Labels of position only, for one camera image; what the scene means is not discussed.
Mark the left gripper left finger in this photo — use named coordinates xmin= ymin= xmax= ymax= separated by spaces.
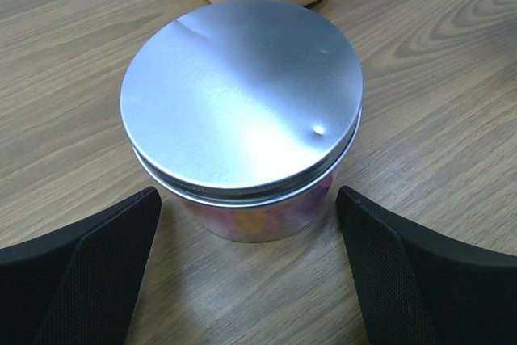
xmin=1 ymin=187 xmax=162 ymax=344

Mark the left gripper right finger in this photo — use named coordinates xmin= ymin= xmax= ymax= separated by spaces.
xmin=336 ymin=187 xmax=516 ymax=344

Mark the clear glass jar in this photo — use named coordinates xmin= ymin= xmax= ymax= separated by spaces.
xmin=181 ymin=170 xmax=337 ymax=242

